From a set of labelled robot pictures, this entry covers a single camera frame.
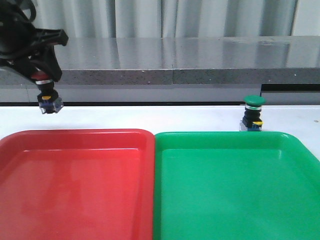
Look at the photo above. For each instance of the green mushroom push button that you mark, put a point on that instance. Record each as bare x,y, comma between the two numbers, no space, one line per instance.
251,121

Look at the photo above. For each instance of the green plastic tray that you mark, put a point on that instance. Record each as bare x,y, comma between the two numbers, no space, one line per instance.
235,186

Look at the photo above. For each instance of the white pleated curtain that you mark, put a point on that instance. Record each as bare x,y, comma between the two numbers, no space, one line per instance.
167,18

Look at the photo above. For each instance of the grey stone counter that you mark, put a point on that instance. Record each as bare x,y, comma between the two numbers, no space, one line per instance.
285,70

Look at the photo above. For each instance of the red mushroom push button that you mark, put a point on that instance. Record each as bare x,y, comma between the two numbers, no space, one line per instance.
49,100

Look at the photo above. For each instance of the red plastic tray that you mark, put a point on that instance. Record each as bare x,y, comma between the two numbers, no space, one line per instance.
85,184

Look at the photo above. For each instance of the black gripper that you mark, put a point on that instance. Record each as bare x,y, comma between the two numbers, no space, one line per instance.
19,37

